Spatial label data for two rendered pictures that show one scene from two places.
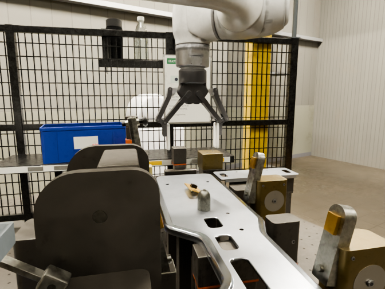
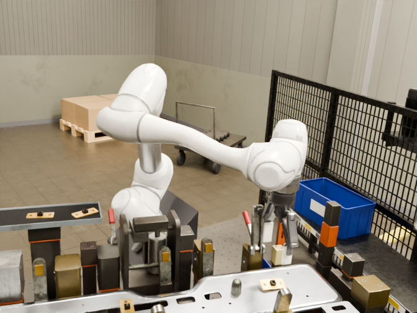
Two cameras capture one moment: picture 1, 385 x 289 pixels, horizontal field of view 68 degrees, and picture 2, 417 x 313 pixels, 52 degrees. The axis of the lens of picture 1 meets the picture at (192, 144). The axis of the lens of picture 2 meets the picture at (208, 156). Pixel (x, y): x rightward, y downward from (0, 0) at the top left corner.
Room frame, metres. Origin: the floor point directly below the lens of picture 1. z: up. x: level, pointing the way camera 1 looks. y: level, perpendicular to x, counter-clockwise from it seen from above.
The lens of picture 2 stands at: (0.42, -1.16, 1.82)
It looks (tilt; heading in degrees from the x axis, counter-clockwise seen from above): 18 degrees down; 84
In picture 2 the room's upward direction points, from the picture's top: 3 degrees clockwise
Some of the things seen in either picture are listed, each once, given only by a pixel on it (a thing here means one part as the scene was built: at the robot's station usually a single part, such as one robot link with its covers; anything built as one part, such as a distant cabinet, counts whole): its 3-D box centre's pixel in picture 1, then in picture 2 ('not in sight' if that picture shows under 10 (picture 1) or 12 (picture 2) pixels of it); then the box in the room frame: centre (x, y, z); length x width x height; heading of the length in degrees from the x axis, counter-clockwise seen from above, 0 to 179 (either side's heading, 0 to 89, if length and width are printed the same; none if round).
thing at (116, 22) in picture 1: (114, 40); (414, 112); (1.36, 0.36, 1.52); 0.07 x 0.07 x 0.18
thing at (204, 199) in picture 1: (204, 202); (236, 287); (0.66, -0.03, 1.02); 0.03 x 0.03 x 0.07
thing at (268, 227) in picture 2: (168, 136); (267, 232); (0.76, 0.07, 1.16); 0.03 x 0.01 x 0.07; 13
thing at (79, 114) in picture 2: not in sight; (111, 115); (-0.43, 5.68, 0.25); 1.41 x 1.05 x 0.49; 32
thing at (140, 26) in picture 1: (141, 39); not in sight; (1.39, 0.24, 1.53); 0.07 x 0.07 x 0.20
